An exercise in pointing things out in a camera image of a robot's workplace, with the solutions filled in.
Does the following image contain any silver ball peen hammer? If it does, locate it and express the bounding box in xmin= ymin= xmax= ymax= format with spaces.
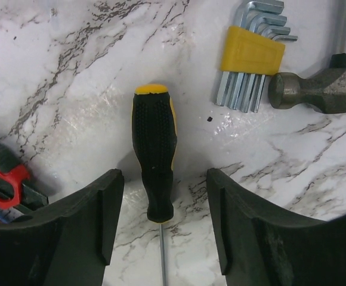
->
xmin=268 ymin=1 xmax=346 ymax=114

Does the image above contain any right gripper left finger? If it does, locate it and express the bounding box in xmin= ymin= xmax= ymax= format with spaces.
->
xmin=0 ymin=169 xmax=124 ymax=285

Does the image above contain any yellow hex key set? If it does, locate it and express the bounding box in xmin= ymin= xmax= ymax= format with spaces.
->
xmin=214 ymin=1 xmax=298 ymax=113

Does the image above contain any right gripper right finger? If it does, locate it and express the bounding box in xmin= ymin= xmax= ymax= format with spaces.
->
xmin=206 ymin=168 xmax=346 ymax=285

